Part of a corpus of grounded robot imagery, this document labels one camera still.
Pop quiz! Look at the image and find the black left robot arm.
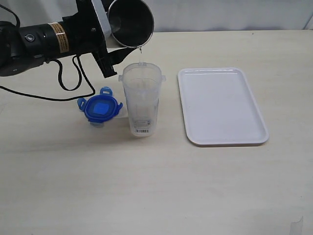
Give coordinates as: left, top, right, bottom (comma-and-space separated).
0, 0, 134, 78

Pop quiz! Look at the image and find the black cable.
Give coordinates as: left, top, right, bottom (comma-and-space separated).
0, 5, 95, 101

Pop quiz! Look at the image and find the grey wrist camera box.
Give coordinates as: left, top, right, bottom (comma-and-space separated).
91, 0, 112, 39

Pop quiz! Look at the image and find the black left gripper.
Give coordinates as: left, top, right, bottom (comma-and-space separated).
63, 0, 135, 78

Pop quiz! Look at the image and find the white rectangular plastic tray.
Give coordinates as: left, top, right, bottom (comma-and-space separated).
178, 68, 269, 146

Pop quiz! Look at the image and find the stainless steel cup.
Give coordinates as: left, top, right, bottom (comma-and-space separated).
107, 0, 155, 48

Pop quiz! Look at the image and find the blue plastic lid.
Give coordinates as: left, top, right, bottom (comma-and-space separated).
77, 87, 124, 126

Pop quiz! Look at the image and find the clear tall plastic container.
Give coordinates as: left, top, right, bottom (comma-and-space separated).
118, 62, 166, 137

